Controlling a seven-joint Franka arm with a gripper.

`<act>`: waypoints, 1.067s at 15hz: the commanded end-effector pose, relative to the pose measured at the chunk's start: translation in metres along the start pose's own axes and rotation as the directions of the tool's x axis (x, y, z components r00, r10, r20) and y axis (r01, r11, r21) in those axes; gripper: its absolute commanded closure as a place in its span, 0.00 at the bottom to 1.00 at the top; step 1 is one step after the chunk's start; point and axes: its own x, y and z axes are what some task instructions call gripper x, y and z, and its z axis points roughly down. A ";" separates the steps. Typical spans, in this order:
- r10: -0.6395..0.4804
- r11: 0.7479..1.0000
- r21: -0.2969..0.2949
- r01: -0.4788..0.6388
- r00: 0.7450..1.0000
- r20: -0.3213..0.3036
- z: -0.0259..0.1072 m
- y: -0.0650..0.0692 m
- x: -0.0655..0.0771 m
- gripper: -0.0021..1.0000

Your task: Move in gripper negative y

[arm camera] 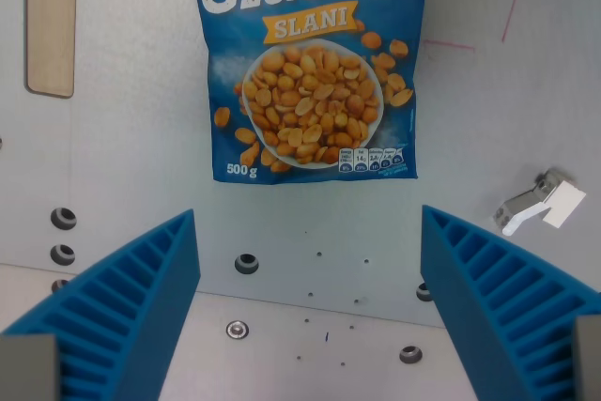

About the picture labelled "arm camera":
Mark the light wooden board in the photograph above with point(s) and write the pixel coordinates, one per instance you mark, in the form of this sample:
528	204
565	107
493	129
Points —
50	20

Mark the blue salted peanuts bag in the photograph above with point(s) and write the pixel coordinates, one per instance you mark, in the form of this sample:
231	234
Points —
310	81

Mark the small grey metal bracket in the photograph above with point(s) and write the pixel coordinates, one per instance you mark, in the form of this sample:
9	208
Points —
540	201

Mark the silver countersunk screw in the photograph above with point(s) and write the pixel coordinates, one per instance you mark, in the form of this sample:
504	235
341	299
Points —
236	329

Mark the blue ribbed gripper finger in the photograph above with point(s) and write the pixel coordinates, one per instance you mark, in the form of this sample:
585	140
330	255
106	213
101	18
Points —
483	307
127	307

